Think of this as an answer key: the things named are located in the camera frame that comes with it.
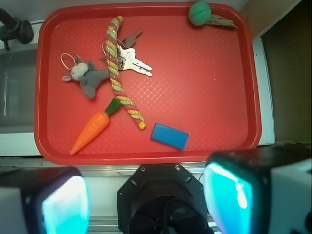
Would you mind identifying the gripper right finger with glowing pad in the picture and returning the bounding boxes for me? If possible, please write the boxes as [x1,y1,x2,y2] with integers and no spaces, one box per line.
[203,147,312,234]

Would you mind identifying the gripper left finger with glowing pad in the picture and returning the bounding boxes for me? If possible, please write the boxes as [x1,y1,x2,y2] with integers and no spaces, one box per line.
[0,167,91,234]

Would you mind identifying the orange toy carrot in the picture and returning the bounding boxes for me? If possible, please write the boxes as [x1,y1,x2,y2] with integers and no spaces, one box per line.
[69,98,122,155]

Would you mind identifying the blue rectangular block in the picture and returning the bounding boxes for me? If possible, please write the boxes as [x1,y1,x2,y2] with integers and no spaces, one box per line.
[151,123,189,150]

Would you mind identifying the red plastic tray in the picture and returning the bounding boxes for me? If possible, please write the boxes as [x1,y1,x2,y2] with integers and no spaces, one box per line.
[34,2,261,165]

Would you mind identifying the brown wood piece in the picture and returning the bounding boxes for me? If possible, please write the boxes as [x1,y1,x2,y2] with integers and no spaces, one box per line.
[206,14,238,30]

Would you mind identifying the green rubber ball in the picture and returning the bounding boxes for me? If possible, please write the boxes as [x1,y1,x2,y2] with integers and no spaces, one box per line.
[188,2,211,26]

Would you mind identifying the dark grey key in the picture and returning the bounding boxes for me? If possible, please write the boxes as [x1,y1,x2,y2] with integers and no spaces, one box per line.
[122,30,142,49]

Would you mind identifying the black octagonal mount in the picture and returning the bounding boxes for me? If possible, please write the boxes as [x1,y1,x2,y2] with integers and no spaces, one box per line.
[117,164,214,234]

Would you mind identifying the grey plush bunny keychain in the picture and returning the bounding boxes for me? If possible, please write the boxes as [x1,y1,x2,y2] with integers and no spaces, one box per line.
[60,53,110,99]

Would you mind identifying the silver keys on ring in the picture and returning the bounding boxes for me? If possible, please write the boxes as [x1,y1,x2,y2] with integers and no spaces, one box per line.
[100,38,154,77]

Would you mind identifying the red green twisted rope toy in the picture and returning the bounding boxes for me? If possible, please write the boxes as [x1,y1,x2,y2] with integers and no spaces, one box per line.
[103,16,146,130]

